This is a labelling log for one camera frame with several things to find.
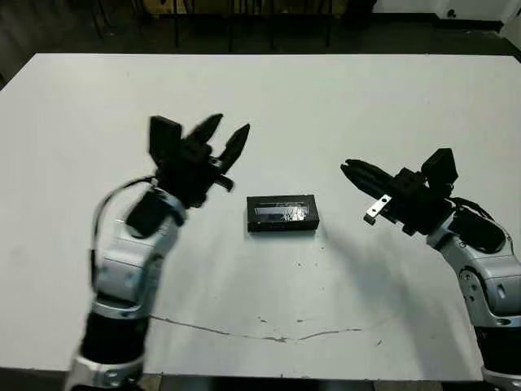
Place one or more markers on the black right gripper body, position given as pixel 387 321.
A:
pixel 415 199

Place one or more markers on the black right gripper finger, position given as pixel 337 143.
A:
pixel 368 187
pixel 366 169

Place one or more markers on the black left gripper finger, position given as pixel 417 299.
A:
pixel 205 130
pixel 234 146

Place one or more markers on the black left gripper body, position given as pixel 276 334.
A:
pixel 191 175

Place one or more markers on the black box lid camera print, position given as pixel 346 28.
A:
pixel 281 212

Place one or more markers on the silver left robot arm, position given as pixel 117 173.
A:
pixel 122 277

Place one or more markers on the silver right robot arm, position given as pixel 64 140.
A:
pixel 480 269

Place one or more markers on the small black round object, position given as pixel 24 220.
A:
pixel 452 13

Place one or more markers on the black left wrist camera housing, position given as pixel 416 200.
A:
pixel 165 138

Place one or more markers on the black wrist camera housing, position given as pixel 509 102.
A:
pixel 165 138
pixel 441 167

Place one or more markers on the black right wrist camera housing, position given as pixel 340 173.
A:
pixel 441 167

